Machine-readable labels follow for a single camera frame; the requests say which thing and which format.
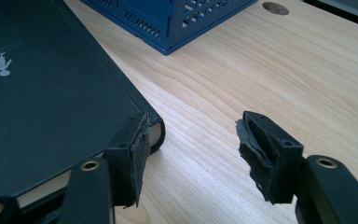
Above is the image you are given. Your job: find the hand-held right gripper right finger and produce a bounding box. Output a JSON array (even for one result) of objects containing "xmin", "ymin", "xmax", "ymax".
[{"xmin": 235, "ymin": 110, "xmax": 306, "ymax": 205}]

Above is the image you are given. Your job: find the black hardcover book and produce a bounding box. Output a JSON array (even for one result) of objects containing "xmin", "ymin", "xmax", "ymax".
[{"xmin": 0, "ymin": 0, "xmax": 167, "ymax": 216}]

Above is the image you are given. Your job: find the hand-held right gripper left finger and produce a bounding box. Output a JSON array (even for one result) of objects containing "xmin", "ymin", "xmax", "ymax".
[{"xmin": 103, "ymin": 111, "xmax": 152, "ymax": 209}]

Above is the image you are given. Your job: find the blue plastic file rack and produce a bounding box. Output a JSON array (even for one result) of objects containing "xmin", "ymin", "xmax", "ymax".
[{"xmin": 79, "ymin": 0, "xmax": 259, "ymax": 56}]

